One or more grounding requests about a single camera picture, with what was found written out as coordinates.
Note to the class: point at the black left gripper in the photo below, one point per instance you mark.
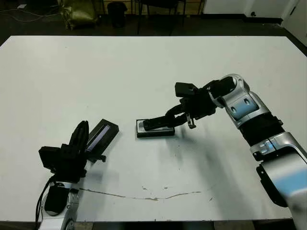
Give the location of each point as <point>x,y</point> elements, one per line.
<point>72,167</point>

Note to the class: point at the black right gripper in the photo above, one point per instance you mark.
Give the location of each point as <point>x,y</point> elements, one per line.
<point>199,105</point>

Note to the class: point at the black box lid camera print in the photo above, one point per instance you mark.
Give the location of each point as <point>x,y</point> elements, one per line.
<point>105,134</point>

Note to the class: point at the slim black camera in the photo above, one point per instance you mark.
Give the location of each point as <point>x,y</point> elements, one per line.
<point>146,125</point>

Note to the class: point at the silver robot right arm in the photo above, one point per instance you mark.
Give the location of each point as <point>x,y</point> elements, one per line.
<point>251,105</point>

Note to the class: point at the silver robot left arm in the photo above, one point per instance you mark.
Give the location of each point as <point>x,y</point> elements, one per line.
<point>55,222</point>

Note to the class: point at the black box base white insert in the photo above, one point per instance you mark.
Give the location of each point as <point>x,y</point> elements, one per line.
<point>156,134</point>

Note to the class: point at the black office chair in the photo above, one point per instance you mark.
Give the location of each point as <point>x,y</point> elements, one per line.
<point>158,4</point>

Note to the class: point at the black trash bin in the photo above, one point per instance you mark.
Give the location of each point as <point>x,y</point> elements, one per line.
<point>117,14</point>

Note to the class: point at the wooden shelf unit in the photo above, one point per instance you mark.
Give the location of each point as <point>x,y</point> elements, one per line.
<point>132,6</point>

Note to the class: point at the large crinkled plastic bag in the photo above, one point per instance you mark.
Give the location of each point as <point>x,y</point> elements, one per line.
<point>81,13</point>

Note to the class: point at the white paper sheet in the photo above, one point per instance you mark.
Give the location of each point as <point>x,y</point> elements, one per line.
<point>22,6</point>

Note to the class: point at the white door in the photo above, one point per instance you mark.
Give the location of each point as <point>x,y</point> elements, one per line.
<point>297,16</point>

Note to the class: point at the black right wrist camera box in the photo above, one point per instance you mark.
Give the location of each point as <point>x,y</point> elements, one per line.
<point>184,89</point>

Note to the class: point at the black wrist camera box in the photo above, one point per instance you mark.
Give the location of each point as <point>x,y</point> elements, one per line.
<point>49,158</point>
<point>184,89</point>

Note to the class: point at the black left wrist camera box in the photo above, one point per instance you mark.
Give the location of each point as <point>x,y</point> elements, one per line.
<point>49,158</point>

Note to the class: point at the small black wall fitting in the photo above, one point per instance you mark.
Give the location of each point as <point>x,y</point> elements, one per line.
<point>253,14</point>

